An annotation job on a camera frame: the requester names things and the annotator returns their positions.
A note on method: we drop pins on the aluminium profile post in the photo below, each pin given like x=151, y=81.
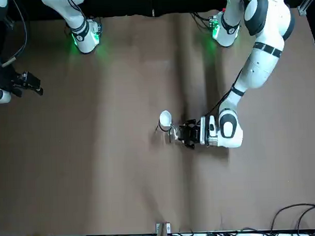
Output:
x=162, y=231
x=305, y=6

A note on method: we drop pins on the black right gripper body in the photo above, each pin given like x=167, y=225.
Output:
x=8, y=79

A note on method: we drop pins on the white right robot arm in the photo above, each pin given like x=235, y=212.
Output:
x=79, y=30

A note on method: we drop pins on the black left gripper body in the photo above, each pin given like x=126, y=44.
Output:
x=197, y=133

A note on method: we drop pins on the white porcelain crucible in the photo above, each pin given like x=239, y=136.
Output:
x=165, y=117

